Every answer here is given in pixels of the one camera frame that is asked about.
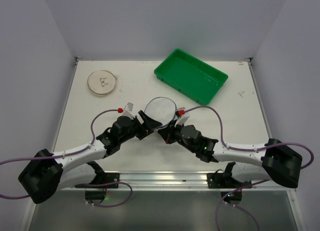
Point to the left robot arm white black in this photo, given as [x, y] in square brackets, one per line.
[49, 172]

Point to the white mesh laundry bag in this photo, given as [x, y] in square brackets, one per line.
[161, 109]

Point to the aluminium mounting rail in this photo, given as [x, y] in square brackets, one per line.
[146, 180]

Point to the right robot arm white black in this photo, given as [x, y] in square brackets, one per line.
[273, 160]

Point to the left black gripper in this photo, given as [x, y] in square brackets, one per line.
[147, 127]

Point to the green plastic tray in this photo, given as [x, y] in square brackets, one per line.
[191, 76]

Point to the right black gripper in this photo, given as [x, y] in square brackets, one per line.
[169, 130]

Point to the round beige zipped laundry bag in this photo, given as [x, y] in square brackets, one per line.
[101, 82]

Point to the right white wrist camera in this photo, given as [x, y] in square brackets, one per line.
[181, 116]

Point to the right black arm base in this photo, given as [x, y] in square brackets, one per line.
[222, 179]

